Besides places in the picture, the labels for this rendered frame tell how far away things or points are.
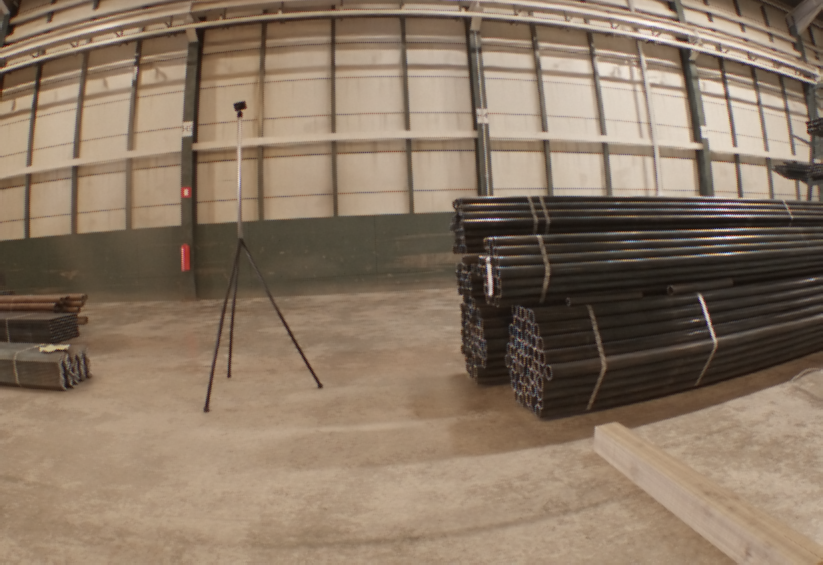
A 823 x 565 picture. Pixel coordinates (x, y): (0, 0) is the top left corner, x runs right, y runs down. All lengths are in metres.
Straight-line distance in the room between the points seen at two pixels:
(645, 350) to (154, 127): 9.84
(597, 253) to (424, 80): 8.13
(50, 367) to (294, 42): 8.46
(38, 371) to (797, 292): 4.63
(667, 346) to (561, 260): 0.64
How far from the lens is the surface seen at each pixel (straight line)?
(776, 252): 2.91
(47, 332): 4.71
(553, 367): 1.85
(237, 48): 10.43
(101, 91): 11.48
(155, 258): 9.85
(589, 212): 2.60
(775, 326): 2.72
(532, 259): 1.93
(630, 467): 1.58
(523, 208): 2.46
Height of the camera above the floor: 0.77
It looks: 1 degrees down
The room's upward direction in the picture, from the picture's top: 3 degrees counter-clockwise
